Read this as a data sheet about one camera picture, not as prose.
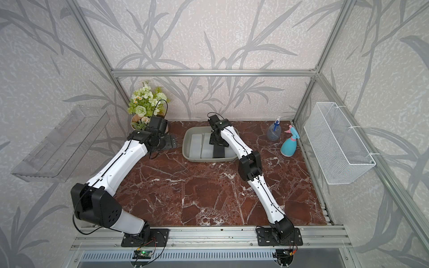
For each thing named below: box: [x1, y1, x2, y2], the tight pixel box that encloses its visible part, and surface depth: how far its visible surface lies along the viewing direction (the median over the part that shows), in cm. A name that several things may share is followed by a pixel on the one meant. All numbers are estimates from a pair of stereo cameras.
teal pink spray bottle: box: [280, 125, 300, 157], surface depth 99 cm
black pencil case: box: [212, 144, 226, 159], surface depth 101 cm
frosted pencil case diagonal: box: [189, 134, 203, 159], surface depth 107 cm
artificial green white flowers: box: [127, 79, 171, 131], surface depth 91 cm
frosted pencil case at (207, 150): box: [201, 140, 214, 159], surface depth 104 cm
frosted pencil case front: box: [224, 145, 237, 159], surface depth 101 cm
